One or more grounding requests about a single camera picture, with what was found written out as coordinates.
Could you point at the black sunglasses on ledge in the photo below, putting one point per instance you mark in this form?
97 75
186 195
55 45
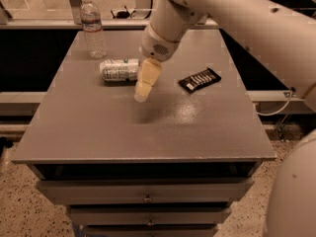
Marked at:
122 14

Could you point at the clear plastic water bottle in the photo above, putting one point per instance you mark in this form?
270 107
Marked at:
90 17

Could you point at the drawer with knob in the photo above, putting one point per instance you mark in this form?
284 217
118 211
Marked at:
107 192
148 215

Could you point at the top drawer with knob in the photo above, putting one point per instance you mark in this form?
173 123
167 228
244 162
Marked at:
107 192

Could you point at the grey window rail frame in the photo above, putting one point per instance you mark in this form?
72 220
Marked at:
64 14

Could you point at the middle drawer with knob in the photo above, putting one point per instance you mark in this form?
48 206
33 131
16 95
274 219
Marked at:
148 215

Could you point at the grey drawer cabinet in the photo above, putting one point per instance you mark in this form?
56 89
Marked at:
86 130

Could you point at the black candy bar wrapper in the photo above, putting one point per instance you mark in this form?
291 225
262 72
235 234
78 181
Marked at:
199 80

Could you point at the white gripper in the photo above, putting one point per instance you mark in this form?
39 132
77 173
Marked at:
156 48

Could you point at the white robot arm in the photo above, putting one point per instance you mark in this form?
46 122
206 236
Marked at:
285 43

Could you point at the bottom drawer front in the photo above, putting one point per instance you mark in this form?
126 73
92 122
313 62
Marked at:
158 231

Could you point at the white green 7up can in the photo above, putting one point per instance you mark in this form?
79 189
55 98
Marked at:
119 70

